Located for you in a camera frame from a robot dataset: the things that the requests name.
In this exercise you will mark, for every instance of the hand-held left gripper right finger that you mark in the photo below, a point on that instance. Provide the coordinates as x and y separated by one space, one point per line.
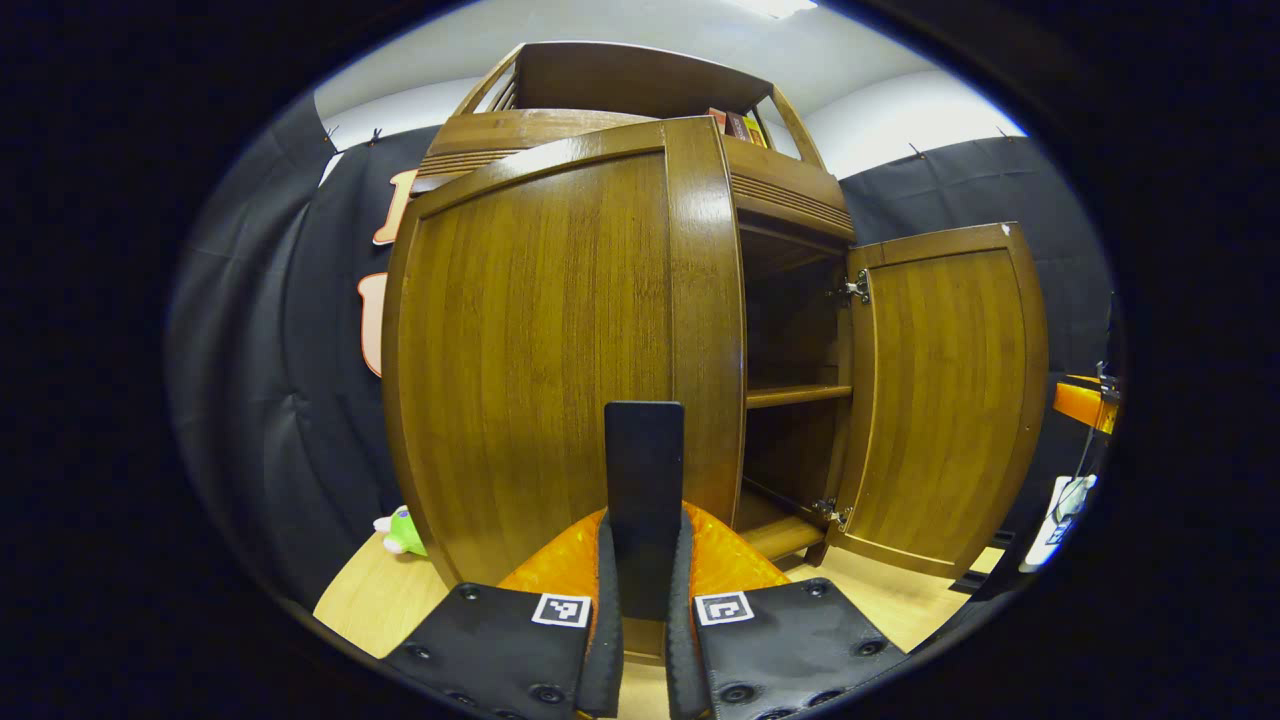
685 650

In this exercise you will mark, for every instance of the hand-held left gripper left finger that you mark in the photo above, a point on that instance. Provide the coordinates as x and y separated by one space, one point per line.
600 640

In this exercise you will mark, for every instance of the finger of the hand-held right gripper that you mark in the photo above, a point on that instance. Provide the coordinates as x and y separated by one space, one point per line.
1085 403

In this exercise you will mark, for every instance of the wooden shoe cabinet door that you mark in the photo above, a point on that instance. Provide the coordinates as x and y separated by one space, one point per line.
940 400
530 350

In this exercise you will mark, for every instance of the wooden double-door shoe cabinet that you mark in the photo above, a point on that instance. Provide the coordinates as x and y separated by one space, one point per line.
785 190

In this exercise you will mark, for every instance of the metal door hinge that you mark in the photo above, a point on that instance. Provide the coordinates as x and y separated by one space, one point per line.
833 513
856 288

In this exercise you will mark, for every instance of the blue white standing book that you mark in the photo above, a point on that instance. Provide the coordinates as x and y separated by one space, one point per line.
1060 510

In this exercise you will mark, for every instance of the green pink plush toy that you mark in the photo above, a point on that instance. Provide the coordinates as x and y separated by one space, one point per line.
403 532

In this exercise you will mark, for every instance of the black backdrop cloth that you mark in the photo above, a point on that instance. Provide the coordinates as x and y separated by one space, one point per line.
300 400

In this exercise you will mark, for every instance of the yellow book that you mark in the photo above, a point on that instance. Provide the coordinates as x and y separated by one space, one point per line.
756 131

